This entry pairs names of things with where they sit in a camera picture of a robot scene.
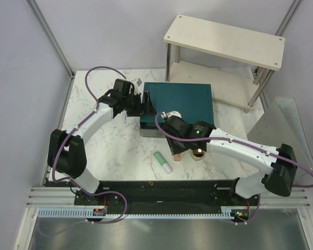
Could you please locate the round gold compact jar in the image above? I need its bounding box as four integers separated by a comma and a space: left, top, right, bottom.
191, 149, 205, 161

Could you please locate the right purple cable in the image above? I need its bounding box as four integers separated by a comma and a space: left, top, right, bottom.
155, 111, 313, 227

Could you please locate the green makeup tube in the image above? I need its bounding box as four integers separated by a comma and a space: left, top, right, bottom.
153, 151, 173, 174

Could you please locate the white two-tier shelf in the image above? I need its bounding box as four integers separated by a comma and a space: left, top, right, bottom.
164, 15, 285, 113

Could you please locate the white slotted cable duct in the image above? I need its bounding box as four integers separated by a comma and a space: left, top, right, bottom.
37, 207, 234, 219

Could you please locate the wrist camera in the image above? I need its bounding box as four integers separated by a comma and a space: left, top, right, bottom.
162, 111, 182, 120
131, 78, 142, 94

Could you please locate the teal drawer organizer box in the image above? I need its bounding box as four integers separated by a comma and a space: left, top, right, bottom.
143, 82, 214, 124

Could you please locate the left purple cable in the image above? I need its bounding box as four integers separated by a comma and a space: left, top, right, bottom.
38, 66, 128, 237

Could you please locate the grey metal panel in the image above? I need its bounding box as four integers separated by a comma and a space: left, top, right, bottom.
247, 97, 313, 185

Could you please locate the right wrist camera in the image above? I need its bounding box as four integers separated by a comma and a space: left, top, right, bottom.
162, 111, 182, 120

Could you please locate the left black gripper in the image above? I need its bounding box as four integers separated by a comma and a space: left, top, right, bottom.
123, 92, 157, 118

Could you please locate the purple cable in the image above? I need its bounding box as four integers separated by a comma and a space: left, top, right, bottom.
155, 111, 313, 227
38, 66, 128, 237

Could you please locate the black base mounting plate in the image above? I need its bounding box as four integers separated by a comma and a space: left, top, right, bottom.
74, 180, 258, 213

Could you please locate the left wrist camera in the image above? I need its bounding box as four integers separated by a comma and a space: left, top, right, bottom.
131, 78, 142, 94

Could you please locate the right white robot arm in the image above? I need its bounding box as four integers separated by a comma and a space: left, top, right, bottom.
158, 113, 297, 205

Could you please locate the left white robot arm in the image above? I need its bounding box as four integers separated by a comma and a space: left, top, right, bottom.
47, 79, 157, 205

